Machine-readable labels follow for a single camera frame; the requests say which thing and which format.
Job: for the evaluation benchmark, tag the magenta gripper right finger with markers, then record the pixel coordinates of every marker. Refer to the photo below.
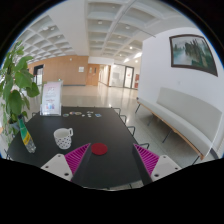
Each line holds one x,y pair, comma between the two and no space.
157,167

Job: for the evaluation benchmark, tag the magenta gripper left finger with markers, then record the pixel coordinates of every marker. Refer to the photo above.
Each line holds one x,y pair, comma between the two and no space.
65,166

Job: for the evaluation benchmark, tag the green plastic water bottle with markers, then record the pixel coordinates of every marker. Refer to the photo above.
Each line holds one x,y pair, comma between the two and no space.
25,135

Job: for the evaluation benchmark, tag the white dotted mug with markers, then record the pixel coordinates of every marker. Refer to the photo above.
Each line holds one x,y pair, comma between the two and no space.
63,137

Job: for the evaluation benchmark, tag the red round coaster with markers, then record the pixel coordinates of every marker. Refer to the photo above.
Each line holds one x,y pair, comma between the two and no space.
99,149

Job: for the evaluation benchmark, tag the long white bench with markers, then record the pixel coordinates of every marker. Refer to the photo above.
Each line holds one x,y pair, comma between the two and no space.
193,119

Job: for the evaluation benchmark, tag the small blue sticker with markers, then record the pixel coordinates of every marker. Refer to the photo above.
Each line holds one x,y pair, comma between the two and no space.
98,115

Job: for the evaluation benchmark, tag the acrylic sign holder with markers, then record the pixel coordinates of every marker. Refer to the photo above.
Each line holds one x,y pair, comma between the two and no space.
51,99

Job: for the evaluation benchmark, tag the green potted plant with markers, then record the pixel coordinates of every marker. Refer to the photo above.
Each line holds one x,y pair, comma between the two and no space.
16,87

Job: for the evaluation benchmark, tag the framed landscape painting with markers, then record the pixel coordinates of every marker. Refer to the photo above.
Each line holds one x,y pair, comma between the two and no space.
192,52

